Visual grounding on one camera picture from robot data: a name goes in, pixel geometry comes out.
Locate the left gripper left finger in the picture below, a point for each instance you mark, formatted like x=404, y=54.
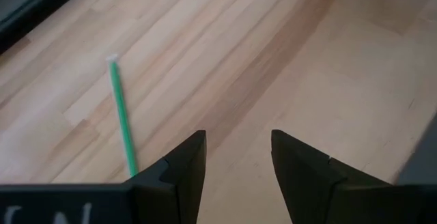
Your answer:
x=177, y=190

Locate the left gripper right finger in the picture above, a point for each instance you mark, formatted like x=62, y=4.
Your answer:
x=304, y=183

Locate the green plastic stick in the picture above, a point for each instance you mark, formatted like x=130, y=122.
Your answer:
x=122, y=114

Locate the black aluminium frame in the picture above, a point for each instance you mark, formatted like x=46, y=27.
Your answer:
x=41, y=10

